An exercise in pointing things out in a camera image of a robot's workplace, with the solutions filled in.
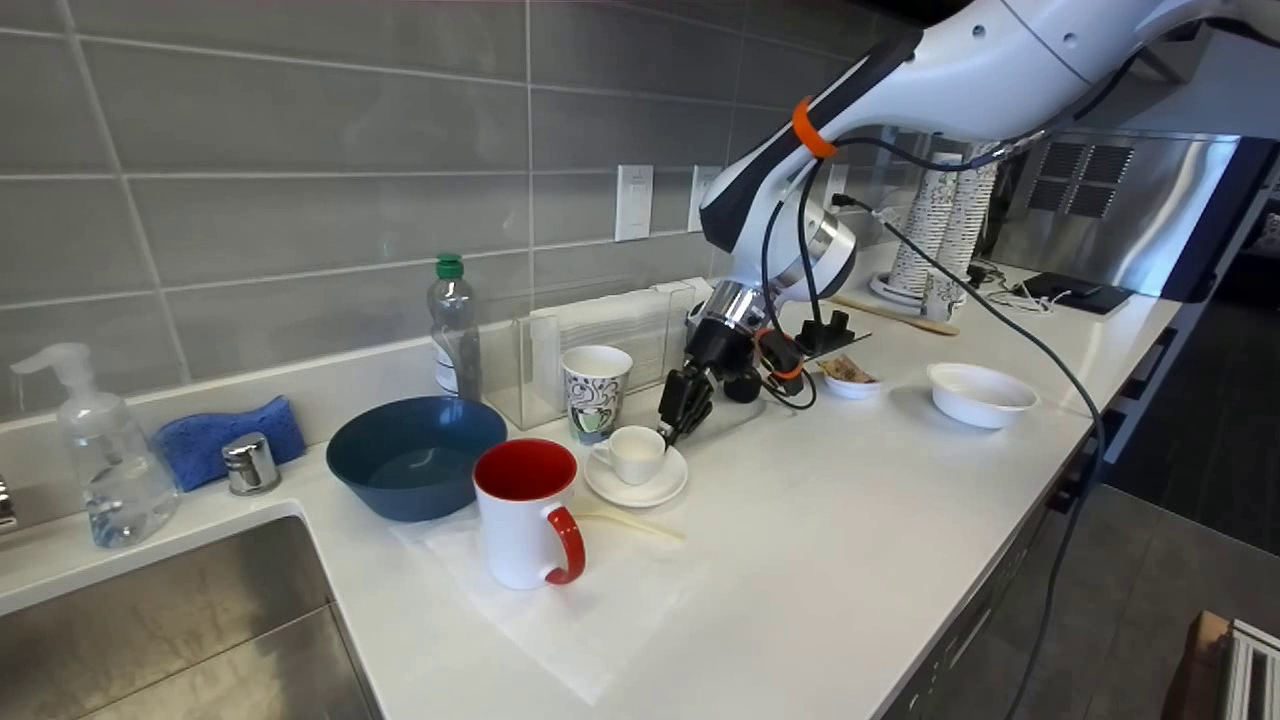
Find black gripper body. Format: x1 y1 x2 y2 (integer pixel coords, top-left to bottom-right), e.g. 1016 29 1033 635
684 317 773 407

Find small white teacup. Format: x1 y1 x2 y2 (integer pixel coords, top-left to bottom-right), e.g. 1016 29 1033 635
588 423 672 488

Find white saucer plate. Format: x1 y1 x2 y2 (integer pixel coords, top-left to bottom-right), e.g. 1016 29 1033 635
578 442 696 510

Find patterned paper cup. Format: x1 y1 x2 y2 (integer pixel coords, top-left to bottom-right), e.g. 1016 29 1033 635
558 340 634 447

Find black clamp device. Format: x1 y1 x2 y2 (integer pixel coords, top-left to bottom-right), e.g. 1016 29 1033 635
797 306 860 359

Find food scraps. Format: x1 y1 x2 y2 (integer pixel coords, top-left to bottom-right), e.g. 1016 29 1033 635
821 350 881 387

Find wooden chopstick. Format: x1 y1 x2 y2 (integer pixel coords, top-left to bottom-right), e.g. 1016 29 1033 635
576 503 690 542

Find small white dish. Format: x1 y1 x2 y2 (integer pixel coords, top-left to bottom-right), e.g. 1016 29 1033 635
811 354 889 407

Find wooden spatula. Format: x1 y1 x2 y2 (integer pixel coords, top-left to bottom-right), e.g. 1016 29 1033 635
833 292 961 340

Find red and white mug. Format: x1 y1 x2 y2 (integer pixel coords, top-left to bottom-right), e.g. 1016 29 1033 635
473 435 593 595

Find white translucent mat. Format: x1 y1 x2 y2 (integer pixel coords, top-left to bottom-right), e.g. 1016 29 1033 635
395 497 710 706

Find clear bottle green cap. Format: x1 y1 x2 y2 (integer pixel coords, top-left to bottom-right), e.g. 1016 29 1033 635
422 252 483 405

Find patterned paper towel roll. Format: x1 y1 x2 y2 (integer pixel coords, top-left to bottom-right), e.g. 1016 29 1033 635
881 130 1000 306

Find white plastic bowl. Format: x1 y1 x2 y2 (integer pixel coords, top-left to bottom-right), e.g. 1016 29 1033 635
924 359 1041 435

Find dark blue bowl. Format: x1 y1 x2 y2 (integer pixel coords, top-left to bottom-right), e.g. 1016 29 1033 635
322 392 512 522

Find stainless steel appliance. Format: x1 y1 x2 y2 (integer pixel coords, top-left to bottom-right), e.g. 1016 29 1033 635
992 126 1248 305

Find small metal cylinder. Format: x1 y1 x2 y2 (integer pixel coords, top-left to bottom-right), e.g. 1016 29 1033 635
220 426 285 501

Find blue sponge cloth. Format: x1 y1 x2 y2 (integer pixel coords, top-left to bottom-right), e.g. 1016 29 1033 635
149 392 313 490

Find stainless steel sink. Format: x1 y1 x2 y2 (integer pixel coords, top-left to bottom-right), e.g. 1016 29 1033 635
0 510 392 720

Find clear soap dispenser bottle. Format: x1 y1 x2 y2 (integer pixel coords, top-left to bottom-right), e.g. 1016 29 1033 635
6 340 185 552

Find black wrist camera orange ends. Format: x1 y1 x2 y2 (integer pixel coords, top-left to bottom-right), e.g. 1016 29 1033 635
752 325 821 410

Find white light switch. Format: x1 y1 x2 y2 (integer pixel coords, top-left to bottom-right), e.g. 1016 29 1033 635
684 158 724 231

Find white wall outlet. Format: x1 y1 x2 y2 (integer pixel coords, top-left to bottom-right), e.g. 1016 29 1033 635
613 158 655 243

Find orange cable strap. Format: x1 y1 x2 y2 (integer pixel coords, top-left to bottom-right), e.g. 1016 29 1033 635
789 95 838 163

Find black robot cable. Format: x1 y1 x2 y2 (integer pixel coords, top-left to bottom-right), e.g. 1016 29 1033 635
754 124 1112 720

